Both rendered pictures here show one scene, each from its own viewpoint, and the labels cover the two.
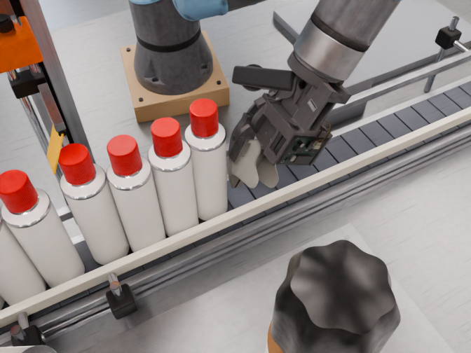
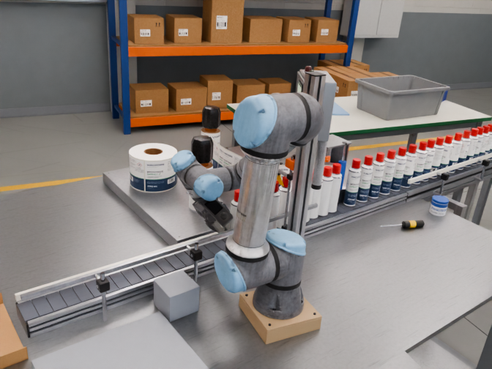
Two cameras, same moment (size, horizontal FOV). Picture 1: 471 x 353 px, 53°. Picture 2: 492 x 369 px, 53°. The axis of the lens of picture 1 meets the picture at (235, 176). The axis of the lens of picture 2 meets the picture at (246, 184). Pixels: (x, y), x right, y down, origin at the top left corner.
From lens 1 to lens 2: 194 cm
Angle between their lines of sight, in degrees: 103
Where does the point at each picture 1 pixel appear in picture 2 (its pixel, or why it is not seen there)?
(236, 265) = not seen: hidden behind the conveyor
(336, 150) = (179, 263)
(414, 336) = (161, 217)
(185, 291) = not seen: hidden behind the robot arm
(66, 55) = (364, 334)
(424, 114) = (124, 280)
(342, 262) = (202, 138)
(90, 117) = (318, 294)
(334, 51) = not seen: hidden behind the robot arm
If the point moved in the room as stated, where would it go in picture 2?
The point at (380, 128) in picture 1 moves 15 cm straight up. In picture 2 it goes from (153, 273) to (152, 231)
